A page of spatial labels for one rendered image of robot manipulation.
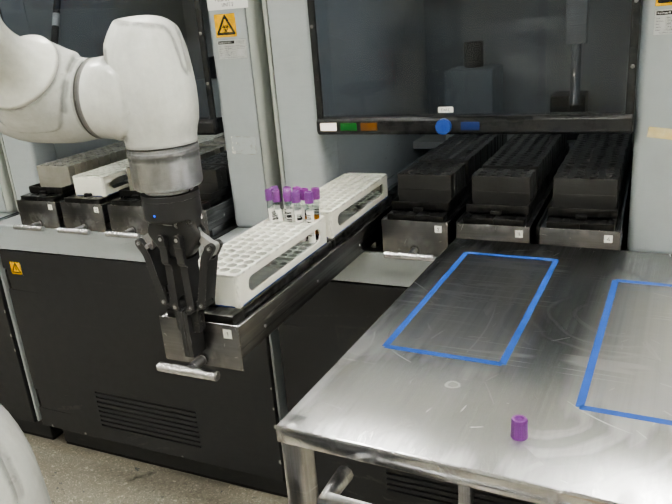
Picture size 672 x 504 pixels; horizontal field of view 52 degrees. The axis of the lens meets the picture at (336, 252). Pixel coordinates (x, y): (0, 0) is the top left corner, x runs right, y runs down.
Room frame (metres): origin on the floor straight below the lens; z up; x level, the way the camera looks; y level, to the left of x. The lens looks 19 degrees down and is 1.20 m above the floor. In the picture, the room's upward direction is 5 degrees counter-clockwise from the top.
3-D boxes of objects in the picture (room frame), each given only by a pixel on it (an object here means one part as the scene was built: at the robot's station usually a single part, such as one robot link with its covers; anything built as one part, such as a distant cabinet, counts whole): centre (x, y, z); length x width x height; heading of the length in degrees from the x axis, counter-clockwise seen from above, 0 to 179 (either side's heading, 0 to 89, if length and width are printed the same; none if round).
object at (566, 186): (1.22, -0.47, 0.85); 0.12 x 0.02 x 0.06; 63
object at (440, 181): (1.35, -0.19, 0.85); 0.12 x 0.02 x 0.06; 65
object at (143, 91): (0.88, 0.22, 1.14); 0.13 x 0.11 x 0.16; 72
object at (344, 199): (1.33, -0.02, 0.83); 0.30 x 0.10 x 0.06; 154
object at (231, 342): (1.17, 0.06, 0.78); 0.73 x 0.14 x 0.09; 154
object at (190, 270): (0.86, 0.20, 0.89); 0.04 x 0.01 x 0.11; 154
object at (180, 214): (0.87, 0.21, 0.96); 0.08 x 0.07 x 0.09; 64
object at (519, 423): (0.54, -0.15, 0.83); 0.02 x 0.02 x 0.02
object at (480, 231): (1.49, -0.43, 0.78); 0.73 x 0.14 x 0.09; 154
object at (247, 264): (1.05, 0.12, 0.83); 0.30 x 0.10 x 0.06; 154
